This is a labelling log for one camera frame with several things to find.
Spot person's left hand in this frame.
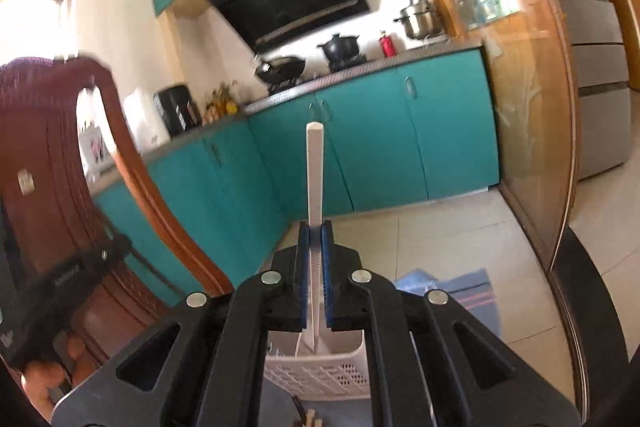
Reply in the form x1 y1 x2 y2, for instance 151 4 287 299
22 332 98 423

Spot white plastic utensil basket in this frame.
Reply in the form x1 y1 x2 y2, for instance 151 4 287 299
262 329 372 403

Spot black cooking pot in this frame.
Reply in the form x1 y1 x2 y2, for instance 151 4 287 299
317 33 362 65

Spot curved chair backrest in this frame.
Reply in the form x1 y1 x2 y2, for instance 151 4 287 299
549 227 631 413

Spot cluster of condiment bottles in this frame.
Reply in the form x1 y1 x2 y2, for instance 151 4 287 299
205 82 242 122

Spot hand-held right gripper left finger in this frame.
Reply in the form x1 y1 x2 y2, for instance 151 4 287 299
51 222 315 427

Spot teal base cabinets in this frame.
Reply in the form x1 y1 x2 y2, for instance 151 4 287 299
92 47 502 293

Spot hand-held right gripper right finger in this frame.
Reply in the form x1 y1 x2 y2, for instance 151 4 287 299
322 221 581 427

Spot etched glass wooden partition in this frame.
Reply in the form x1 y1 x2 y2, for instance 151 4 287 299
395 0 577 270

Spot silver refrigerator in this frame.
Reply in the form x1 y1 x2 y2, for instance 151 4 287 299
505 0 633 182

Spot red bottle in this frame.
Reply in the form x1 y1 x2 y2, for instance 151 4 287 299
378 30 398 58

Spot black gas stove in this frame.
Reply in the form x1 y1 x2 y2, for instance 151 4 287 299
267 54 369 95

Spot black air fryer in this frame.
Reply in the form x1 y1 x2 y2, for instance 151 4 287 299
153 85 203 138

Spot white countertop appliance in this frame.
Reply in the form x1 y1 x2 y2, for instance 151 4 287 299
122 89 171 148

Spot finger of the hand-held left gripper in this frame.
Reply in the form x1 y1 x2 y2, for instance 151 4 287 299
47 233 135 280

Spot black wok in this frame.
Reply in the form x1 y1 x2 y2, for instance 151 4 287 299
254 55 307 88

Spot blue striped floor mat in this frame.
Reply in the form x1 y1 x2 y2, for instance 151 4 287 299
395 268 501 338

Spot wooden door frame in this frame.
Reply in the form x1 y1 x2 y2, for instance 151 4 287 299
592 0 640 142

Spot stainless steel stockpot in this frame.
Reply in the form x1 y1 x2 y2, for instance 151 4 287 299
393 0 446 40

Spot white chopstick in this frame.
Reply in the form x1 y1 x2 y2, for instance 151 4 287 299
306 122 326 355

